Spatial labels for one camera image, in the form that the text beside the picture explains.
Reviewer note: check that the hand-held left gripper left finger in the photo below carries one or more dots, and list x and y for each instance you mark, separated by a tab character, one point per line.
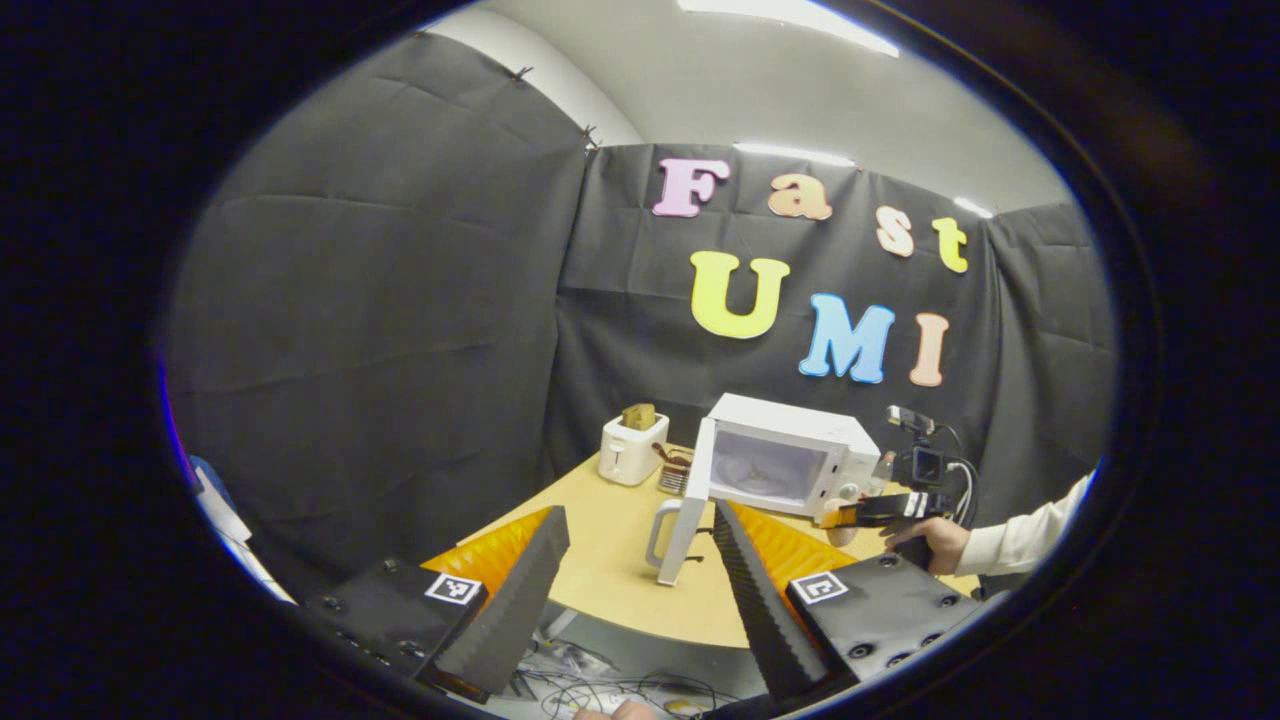
520	605

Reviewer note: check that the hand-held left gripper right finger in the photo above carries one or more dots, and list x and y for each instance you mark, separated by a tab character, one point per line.
755	605

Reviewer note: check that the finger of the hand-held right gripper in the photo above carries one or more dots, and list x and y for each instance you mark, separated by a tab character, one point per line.
885	508

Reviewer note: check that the pale food piece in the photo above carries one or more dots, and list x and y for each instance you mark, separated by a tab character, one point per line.
838	535

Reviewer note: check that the white microwave oven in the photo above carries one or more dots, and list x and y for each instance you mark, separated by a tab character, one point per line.
770	450

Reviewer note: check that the brown wooden spoon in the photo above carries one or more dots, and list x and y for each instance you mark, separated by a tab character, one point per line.
664	455

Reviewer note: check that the white toaster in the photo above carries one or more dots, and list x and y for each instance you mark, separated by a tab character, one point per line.
628	455

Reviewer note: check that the brown toast slice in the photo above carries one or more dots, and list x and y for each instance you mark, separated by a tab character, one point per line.
638	415

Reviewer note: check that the small ceiling light panel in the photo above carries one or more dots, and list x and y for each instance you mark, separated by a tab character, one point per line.
973	208

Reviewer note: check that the white and blue object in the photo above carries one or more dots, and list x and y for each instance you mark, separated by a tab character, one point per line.
235	530

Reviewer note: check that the black backdrop cloth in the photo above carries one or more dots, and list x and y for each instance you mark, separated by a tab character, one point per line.
400	300

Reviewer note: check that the ceiling light behind cloth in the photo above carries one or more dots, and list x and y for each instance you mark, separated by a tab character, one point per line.
795	154

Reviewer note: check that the large ceiling light panel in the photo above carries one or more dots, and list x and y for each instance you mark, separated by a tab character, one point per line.
790	20

